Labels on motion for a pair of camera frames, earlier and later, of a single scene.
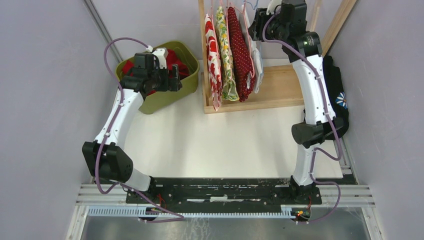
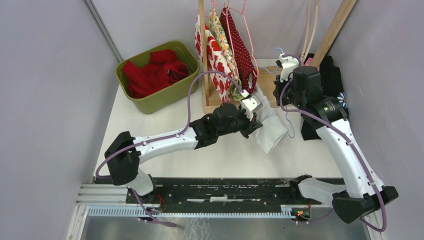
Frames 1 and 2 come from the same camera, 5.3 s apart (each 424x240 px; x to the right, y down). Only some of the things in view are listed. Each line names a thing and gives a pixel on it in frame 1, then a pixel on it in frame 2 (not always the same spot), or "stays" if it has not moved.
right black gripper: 260,14 to 278,90
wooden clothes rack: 279,90 stays
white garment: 255,54 to 273,128
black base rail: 263,192 stays
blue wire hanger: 253,9 to 290,136
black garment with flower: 338,97 stays
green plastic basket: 184,55 stays
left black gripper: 173,84 to 251,125
